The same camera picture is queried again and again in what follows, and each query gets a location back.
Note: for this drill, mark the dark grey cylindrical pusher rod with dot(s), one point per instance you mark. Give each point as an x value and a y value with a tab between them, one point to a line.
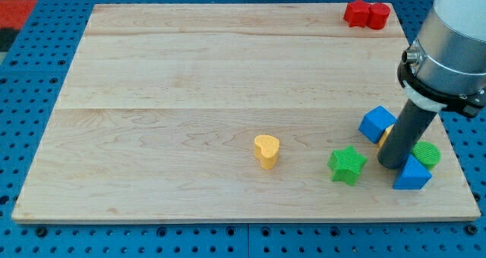
408	129

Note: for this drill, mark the green star block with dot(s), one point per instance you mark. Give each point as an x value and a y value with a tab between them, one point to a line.
346	165

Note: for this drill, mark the yellow heart block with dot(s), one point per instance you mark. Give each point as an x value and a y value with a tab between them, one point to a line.
266	150

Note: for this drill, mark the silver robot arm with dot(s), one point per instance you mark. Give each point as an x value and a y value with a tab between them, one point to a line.
442	70

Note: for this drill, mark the red star block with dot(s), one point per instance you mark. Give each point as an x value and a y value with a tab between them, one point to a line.
356	13

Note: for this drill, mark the yellow block behind rod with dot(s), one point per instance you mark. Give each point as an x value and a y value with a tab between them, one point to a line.
384	136

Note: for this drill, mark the green cylinder block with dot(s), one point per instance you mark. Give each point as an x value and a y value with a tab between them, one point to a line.
427	154

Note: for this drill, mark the blue cube block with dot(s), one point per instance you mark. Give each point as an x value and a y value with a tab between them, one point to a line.
375	122

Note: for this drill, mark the blue triangle block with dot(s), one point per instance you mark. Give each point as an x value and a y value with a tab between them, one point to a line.
412	176

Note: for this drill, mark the red cylinder block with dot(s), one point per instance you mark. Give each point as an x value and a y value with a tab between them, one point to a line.
378	16

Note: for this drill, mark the light wooden board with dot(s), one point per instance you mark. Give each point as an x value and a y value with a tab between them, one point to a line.
156	119

